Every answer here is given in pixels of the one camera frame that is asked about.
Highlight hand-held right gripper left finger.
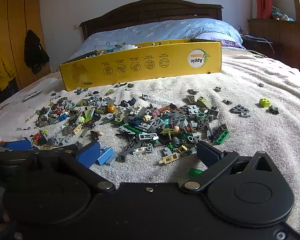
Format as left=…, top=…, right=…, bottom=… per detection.
left=25, top=141, right=115, bottom=193

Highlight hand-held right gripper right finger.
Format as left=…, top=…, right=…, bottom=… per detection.
left=181, top=141, right=277, bottom=192

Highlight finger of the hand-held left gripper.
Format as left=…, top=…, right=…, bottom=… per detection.
left=0, top=140, right=33, bottom=151
left=0, top=152, right=30, bottom=165

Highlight pile of small toy bricks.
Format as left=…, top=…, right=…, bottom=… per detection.
left=16, top=81, right=230, bottom=167

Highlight yellow cardboard box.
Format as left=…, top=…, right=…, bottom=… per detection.
left=59, top=39, right=222, bottom=92

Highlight light blue toy brick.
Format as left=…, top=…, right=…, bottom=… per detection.
left=97, top=145, right=115, bottom=165

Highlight translucent green toy brick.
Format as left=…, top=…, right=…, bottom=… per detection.
left=188, top=168, right=204, bottom=178

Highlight tan toy brick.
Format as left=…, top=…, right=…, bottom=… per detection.
left=158, top=153, right=179, bottom=166

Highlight beige patterned bed sheet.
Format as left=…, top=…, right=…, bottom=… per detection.
left=0, top=46, right=268, bottom=120

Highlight white and grey device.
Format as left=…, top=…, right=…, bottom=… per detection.
left=22, top=90, right=43, bottom=102

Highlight dark grey wedge plate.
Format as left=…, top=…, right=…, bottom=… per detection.
left=230, top=104, right=251, bottom=118

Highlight white fluffy blanket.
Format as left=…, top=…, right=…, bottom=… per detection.
left=0, top=55, right=300, bottom=237

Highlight dark hanging garment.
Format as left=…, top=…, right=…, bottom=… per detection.
left=0, top=77, right=19, bottom=105

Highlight yellow hanging garment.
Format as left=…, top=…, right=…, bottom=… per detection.
left=0, top=40, right=17, bottom=92

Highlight black hanging jacket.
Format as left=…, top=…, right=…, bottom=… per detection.
left=24, top=29, right=50, bottom=75

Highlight purple pillow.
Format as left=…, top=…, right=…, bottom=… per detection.
left=195, top=32, right=247, bottom=49

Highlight dark nightstand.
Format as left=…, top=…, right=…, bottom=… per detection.
left=240, top=35, right=283, bottom=60

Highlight blue floral pillow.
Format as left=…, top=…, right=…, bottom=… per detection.
left=70, top=19, right=243, bottom=60

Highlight wooden wardrobe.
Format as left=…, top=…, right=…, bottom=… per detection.
left=0, top=0, right=52, bottom=105

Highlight wooden side cabinet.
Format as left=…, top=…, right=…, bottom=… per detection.
left=247, top=19, right=300, bottom=75

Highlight dark wooden headboard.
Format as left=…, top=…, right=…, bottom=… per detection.
left=79, top=0, right=223, bottom=40

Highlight clutter on cabinet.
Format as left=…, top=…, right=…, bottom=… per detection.
left=271, top=6, right=295, bottom=22

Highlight white cable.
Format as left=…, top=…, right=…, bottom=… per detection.
left=261, top=39, right=275, bottom=55

